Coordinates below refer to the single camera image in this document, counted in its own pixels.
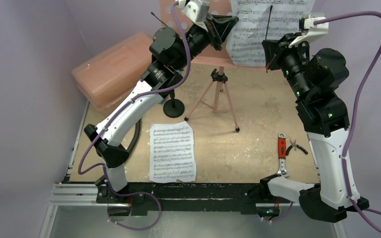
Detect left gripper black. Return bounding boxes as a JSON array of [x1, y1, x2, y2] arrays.
[[174, 14, 239, 71]]

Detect sheet music page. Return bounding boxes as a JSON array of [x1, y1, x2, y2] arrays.
[[149, 121, 197, 183], [226, 0, 315, 67]]

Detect pink music stand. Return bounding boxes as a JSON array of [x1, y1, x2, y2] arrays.
[[150, 0, 277, 133]]

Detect black microphone desk stand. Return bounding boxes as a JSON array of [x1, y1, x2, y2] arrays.
[[163, 91, 185, 118]]

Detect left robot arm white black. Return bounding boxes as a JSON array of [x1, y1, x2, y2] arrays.
[[84, 14, 239, 203]]

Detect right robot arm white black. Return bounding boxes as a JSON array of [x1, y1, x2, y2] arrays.
[[258, 33, 369, 223]]

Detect translucent orange plastic box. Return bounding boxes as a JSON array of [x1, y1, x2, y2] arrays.
[[71, 33, 153, 111]]

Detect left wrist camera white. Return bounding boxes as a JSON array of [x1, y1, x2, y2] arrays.
[[176, 0, 210, 24]]

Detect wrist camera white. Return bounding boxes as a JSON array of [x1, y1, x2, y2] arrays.
[[289, 12, 329, 48], [176, 0, 210, 24]]

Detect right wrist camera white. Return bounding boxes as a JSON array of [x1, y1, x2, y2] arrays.
[[289, 12, 329, 48]]

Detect red handled tool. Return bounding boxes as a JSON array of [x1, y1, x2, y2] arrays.
[[277, 133, 290, 178]]

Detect black handled pliers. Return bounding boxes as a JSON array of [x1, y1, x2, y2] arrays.
[[286, 139, 308, 156]]

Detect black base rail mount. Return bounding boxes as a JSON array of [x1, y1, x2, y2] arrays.
[[96, 182, 289, 216]]

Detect black rubber hose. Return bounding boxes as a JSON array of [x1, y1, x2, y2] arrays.
[[95, 119, 142, 184]]

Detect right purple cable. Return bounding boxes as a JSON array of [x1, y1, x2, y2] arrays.
[[259, 11, 381, 238]]

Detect purple cable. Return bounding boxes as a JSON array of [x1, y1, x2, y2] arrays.
[[259, 11, 381, 238], [77, 1, 193, 231]]

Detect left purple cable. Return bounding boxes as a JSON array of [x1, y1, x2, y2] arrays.
[[77, 1, 193, 231]]

